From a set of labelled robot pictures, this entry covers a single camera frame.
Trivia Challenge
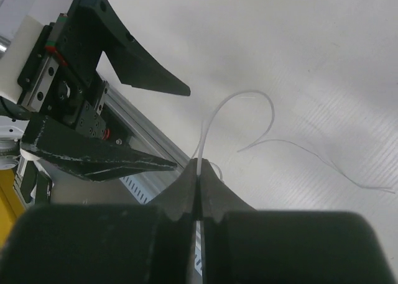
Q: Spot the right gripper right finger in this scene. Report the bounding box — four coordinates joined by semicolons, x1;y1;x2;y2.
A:
198;160;395;283

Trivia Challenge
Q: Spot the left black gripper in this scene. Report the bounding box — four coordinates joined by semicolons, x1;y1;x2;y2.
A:
17;0;190;182

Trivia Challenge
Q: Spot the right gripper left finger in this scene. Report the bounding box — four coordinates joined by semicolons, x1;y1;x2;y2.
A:
1;160;197;283

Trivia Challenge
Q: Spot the white wire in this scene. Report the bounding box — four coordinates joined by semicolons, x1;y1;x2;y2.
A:
191;90;396;195

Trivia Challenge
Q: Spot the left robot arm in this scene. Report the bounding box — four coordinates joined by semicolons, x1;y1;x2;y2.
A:
1;0;191;205

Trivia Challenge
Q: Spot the white slotted cable duct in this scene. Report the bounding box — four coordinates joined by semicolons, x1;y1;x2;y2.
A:
119;175;155;204

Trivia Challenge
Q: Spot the aluminium mounting rail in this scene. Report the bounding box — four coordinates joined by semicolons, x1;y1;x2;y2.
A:
102;88;224;207

